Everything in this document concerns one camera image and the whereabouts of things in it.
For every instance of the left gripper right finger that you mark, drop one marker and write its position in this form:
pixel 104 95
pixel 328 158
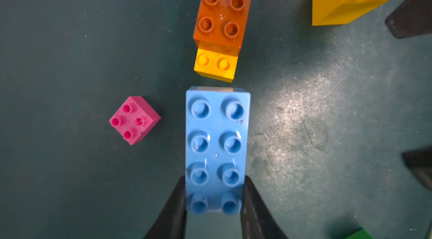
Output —
pixel 256 220

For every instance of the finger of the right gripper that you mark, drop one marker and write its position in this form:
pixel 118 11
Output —
pixel 419 162
pixel 412 18

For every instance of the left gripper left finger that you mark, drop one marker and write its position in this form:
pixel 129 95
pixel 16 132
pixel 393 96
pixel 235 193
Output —
pixel 171 222

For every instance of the blue 2x4 lego brick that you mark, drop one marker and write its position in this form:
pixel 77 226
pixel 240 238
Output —
pixel 217 124

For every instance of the orange 2x2 lego brick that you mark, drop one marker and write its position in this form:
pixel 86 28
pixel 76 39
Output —
pixel 221 25

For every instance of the green 2x2 lego brick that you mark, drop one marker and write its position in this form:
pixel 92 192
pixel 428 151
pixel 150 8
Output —
pixel 360 234

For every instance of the pink 2x2 lego brick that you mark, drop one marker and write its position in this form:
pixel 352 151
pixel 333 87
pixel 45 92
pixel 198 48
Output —
pixel 134 119

